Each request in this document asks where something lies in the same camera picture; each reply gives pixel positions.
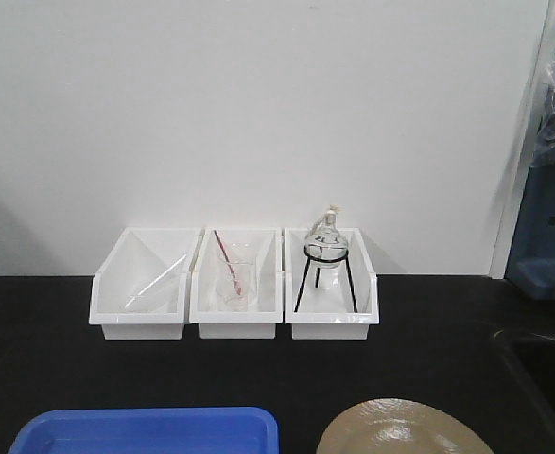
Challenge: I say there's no blue plastic tray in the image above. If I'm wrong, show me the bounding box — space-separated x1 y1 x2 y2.
9 407 280 453

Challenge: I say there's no beige plate with black rim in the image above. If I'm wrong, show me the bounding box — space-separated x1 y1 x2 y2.
317 398 492 453

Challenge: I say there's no round glass flask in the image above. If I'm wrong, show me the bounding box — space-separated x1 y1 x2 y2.
304 205 349 270

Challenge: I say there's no middle white storage bin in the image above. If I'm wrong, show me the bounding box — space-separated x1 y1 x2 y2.
189 227 284 340

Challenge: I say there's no white storage bin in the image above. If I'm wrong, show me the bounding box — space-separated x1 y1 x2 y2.
189 227 284 340
284 228 380 341
89 227 202 341

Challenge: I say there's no red glass stirring rod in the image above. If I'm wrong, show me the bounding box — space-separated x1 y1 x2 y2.
213 229 242 296

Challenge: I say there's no clear glass beaker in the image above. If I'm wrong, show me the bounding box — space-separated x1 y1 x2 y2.
216 243 256 312

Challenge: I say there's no right white storage bin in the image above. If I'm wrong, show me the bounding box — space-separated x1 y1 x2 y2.
284 228 380 341

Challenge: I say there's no clear glass rod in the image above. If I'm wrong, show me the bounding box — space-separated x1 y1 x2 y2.
124 254 186 313

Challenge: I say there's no left white storage bin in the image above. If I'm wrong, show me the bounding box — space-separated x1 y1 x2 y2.
89 227 202 341

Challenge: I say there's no blue plastic crate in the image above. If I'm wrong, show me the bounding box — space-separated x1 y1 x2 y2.
505 166 555 300

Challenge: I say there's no black sink basin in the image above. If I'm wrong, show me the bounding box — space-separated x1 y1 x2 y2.
492 329 555 440

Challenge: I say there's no black wire tripod stand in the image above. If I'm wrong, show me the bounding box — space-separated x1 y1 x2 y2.
293 245 358 313

